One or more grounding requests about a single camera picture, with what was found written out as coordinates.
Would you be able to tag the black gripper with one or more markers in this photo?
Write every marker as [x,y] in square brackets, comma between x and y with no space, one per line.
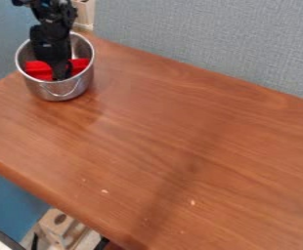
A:
[49,34]

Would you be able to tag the red plastic block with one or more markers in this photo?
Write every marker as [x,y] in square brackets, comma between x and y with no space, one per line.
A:
[41,71]

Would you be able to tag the metal pot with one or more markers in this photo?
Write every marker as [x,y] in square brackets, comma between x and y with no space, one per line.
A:
[58,91]

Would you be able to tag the wooden block under table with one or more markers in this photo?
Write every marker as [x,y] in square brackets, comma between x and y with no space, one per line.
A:
[60,233]

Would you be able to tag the wooden post behind table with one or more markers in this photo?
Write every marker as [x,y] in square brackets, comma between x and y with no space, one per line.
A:
[85,13]

